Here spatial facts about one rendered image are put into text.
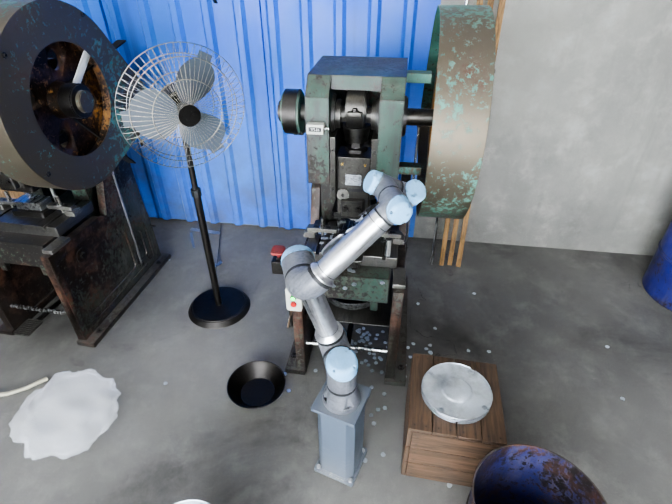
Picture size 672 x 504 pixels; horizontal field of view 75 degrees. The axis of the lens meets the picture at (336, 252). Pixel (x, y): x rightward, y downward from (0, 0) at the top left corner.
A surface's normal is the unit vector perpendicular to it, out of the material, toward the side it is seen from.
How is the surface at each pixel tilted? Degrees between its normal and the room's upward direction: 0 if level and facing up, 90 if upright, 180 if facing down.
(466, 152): 88
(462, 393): 0
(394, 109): 90
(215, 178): 90
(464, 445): 90
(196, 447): 0
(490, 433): 0
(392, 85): 45
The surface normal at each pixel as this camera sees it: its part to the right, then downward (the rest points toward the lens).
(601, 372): 0.00, -0.82
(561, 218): -0.14, 0.57
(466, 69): -0.11, -0.10
